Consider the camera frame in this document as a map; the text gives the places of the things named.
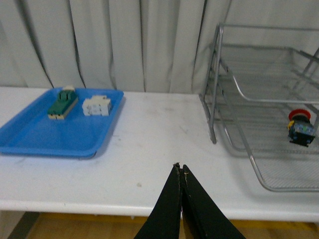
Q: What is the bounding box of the green knife switch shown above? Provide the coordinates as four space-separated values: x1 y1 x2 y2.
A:
47 86 79 120

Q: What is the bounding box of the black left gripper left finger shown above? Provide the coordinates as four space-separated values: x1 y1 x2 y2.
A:
135 163 182 239

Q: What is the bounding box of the white curtain backdrop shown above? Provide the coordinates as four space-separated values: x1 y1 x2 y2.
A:
0 0 319 93

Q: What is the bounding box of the blue plastic tray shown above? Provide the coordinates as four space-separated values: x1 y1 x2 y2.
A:
0 88 124 158

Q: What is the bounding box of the red emergency stop button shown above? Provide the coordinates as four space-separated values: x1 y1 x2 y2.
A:
287 109 316 147

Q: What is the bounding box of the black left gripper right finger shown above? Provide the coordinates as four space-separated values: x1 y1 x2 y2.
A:
181 165 244 239

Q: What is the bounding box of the white circuit breaker block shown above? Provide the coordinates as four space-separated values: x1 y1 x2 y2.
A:
82 95 112 116

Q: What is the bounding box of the silver mesh three-tier rack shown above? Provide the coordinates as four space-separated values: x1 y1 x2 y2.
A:
199 23 319 192

